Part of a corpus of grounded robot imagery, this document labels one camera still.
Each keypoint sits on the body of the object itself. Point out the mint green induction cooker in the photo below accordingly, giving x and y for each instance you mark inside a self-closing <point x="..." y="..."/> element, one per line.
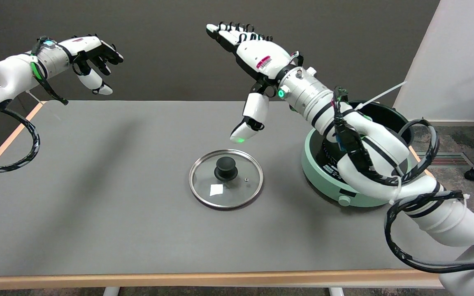
<point x="319" y="181"/>

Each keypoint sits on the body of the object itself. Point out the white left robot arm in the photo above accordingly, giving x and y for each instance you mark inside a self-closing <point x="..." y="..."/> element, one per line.
<point x="10" y="74"/>

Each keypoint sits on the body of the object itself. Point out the white table leg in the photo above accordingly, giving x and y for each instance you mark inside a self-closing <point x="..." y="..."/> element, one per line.
<point x="335" y="292"/>
<point x="111" y="292"/>

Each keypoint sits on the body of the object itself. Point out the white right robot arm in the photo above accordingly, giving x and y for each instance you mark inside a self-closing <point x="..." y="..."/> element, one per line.
<point x="385" y="139"/>

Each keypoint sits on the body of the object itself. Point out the floor vent grille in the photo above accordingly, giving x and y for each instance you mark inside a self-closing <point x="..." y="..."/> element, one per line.
<point x="447" y="159"/>

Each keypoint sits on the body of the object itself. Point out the grey table mat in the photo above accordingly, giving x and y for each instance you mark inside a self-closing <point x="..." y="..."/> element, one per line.
<point x="97" y="205"/>

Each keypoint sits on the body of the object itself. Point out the glass pot lid black knob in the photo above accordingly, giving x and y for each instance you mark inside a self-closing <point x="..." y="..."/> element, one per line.
<point x="237" y="193"/>

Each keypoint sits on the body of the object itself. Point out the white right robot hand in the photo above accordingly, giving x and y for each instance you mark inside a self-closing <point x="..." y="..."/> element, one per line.
<point x="261" y="57"/>

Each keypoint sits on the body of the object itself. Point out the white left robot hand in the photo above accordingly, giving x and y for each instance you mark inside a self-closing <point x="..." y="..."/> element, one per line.
<point x="84" y="45"/>

